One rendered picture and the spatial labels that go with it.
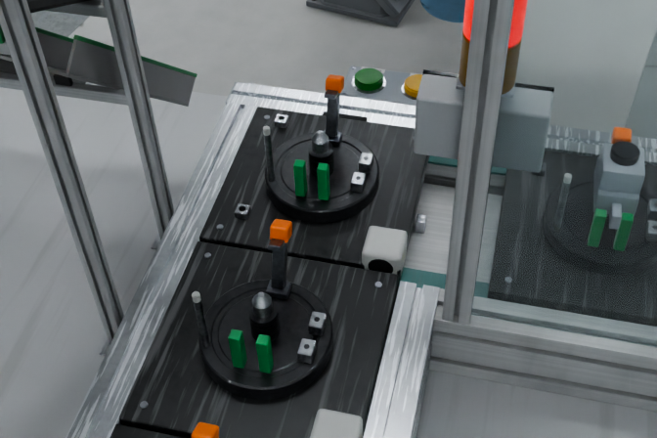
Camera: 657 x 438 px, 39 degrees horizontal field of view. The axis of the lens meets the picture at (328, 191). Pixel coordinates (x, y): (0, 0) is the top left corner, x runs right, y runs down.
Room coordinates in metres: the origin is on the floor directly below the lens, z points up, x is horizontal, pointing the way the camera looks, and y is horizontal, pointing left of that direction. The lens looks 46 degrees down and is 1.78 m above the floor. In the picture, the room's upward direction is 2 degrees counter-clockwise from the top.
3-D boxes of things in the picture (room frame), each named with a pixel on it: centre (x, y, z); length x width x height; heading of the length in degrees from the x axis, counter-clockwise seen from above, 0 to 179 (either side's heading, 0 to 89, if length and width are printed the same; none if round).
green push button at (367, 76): (1.01, -0.06, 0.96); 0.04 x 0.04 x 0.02
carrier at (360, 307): (0.57, 0.07, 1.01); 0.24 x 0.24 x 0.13; 75
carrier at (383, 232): (0.81, 0.01, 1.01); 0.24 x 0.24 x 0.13; 75
